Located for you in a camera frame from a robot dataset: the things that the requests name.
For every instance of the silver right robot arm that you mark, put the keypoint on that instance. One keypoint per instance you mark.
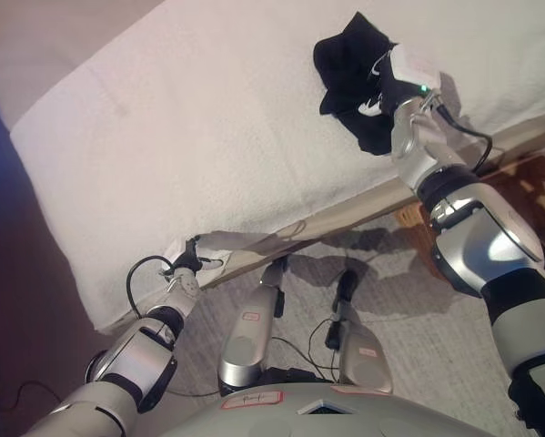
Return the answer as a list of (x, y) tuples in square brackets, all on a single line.
[(481, 236)]

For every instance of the woven tan basket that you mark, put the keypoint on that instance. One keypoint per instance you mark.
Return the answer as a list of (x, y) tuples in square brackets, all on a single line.
[(527, 196)]

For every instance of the silver left robot leg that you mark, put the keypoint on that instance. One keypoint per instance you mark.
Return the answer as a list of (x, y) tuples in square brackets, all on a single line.
[(249, 346)]

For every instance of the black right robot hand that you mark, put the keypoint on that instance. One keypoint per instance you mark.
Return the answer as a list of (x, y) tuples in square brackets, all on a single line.
[(406, 68)]

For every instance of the large red-bordered white sticker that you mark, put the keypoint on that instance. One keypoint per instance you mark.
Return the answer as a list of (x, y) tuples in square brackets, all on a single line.
[(253, 399)]

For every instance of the beige bed sheet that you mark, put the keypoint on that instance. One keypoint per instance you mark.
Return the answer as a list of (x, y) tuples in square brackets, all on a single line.
[(367, 206)]

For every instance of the white textured bed blanket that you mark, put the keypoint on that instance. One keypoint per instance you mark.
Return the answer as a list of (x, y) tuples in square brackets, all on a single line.
[(208, 118)]

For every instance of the grey floor rug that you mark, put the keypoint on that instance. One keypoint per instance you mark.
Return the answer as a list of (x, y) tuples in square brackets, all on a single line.
[(413, 328)]

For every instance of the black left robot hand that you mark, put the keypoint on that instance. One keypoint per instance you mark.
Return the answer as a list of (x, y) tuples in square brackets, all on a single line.
[(186, 263)]

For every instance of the grey robot torso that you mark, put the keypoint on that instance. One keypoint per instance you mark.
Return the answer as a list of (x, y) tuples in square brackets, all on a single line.
[(299, 421)]

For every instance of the black clothes bundle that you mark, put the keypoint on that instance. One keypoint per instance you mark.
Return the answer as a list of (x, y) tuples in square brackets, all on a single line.
[(345, 68)]

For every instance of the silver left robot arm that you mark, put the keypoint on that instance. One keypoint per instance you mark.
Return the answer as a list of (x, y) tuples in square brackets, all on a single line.
[(135, 359)]

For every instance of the silver right robot leg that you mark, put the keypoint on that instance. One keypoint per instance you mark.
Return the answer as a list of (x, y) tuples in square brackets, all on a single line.
[(363, 355)]

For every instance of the silver robot leg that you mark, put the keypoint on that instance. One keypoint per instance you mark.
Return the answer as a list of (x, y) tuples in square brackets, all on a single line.
[(363, 355), (249, 346)]

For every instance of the small red-bordered white sticker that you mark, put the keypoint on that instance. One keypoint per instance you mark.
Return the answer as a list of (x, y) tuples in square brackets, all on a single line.
[(356, 389)]

